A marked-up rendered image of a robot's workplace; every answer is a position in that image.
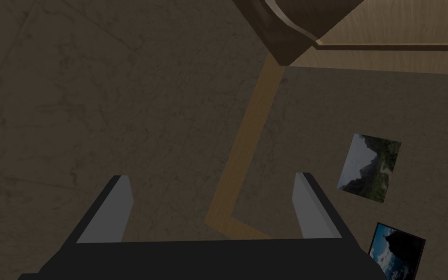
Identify blue sky wall picture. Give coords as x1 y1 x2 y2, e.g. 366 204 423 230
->
368 222 427 280

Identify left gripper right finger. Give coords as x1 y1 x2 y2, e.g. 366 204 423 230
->
292 172 355 240

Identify mountain landscape wall picture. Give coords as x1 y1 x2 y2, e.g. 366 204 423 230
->
336 133 402 204

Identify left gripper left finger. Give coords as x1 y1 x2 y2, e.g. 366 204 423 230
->
64 175 135 245

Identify brown wooden table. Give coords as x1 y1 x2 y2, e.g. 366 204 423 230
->
231 0 448 74

